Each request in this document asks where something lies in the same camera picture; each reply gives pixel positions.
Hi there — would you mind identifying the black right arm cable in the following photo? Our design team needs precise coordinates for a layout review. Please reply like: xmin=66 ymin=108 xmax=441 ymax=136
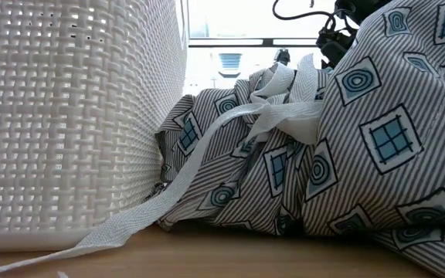
xmin=271 ymin=0 xmax=341 ymax=22

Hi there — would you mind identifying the white woven plastic basket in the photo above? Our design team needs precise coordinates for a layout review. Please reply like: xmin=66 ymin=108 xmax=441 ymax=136
xmin=0 ymin=0 xmax=189 ymax=252

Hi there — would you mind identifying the black ceiling light rail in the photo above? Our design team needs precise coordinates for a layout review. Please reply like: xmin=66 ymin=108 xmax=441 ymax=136
xmin=187 ymin=37 xmax=324 ymax=48

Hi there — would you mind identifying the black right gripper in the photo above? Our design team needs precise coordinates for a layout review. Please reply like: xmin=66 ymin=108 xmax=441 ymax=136
xmin=316 ymin=25 xmax=358 ymax=70

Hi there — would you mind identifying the blue slatted vent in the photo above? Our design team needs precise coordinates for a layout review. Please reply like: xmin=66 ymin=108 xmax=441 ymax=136
xmin=218 ymin=53 xmax=243 ymax=78

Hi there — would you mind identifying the grey striped patterned gown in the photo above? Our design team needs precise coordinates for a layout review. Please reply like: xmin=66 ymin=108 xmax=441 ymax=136
xmin=0 ymin=0 xmax=445 ymax=278

